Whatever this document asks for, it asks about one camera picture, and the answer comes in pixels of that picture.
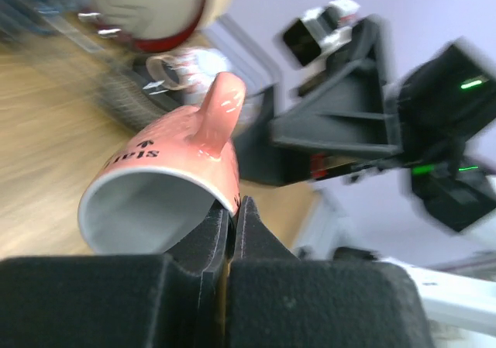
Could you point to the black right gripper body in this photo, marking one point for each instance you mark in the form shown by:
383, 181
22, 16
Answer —
423, 127

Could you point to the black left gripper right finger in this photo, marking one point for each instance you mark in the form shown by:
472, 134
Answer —
254, 242

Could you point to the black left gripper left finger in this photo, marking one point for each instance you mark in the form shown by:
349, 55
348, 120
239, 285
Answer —
206, 245

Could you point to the pink mug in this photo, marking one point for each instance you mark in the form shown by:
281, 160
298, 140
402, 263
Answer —
163, 182

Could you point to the red rimmed plate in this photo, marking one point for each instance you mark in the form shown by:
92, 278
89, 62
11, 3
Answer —
154, 25

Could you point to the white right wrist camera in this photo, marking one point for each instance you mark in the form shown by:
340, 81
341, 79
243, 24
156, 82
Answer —
320, 31

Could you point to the black wire dish rack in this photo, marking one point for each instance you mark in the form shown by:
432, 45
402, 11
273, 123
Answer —
58, 37

